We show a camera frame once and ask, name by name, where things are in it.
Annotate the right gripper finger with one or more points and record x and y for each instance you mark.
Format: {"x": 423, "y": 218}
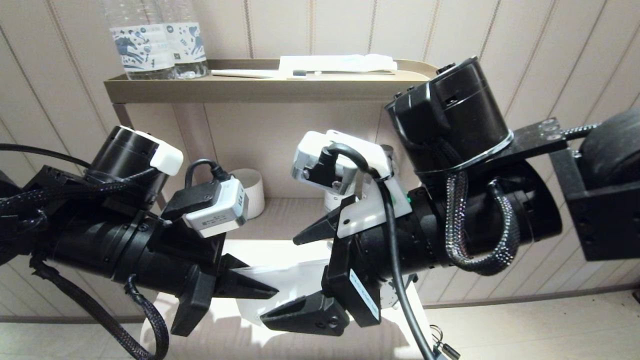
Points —
{"x": 325, "y": 225}
{"x": 310, "y": 315}

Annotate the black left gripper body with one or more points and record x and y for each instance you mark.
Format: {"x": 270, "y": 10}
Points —
{"x": 195, "y": 260}

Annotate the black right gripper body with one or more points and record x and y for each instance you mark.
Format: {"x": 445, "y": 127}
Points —
{"x": 390, "y": 250}

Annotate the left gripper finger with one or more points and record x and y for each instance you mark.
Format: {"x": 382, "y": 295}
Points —
{"x": 245, "y": 287}
{"x": 234, "y": 262}

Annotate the white blue plastic wrapper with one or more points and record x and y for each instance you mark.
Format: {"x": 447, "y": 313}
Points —
{"x": 295, "y": 285}

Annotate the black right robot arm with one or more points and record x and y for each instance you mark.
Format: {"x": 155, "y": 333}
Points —
{"x": 500, "y": 220}

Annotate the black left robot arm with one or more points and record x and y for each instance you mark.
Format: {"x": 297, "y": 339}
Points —
{"x": 85, "y": 245}

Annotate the small clear water bottle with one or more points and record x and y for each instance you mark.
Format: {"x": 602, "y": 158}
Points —
{"x": 334, "y": 202}

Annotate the white ribbed mug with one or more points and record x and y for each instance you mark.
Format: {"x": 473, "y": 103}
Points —
{"x": 252, "y": 192}

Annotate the black key bunch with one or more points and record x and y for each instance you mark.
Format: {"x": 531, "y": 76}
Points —
{"x": 445, "y": 348}

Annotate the brown open shelf unit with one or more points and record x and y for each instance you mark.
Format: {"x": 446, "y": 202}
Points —
{"x": 250, "y": 91}

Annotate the white toothbrush dark bristles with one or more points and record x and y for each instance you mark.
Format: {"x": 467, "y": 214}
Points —
{"x": 245, "y": 74}

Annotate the large clear water bottle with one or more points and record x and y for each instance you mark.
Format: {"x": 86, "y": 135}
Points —
{"x": 190, "y": 45}
{"x": 140, "y": 47}

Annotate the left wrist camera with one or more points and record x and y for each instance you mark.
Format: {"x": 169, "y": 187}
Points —
{"x": 220, "y": 212}

